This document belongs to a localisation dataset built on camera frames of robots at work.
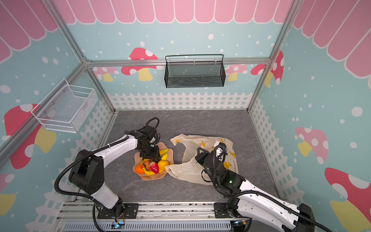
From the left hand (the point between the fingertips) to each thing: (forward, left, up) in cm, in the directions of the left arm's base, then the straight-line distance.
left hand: (155, 159), depth 87 cm
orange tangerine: (-7, +7, +2) cm, 11 cm away
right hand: (-1, -24, +17) cm, 29 cm away
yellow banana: (+6, -4, -2) cm, 7 cm away
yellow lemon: (-4, -5, +2) cm, 6 cm away
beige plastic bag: (-10, -21, +12) cm, 26 cm away
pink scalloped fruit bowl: (0, +11, -2) cm, 11 cm away
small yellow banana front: (-8, +2, 0) cm, 9 cm away
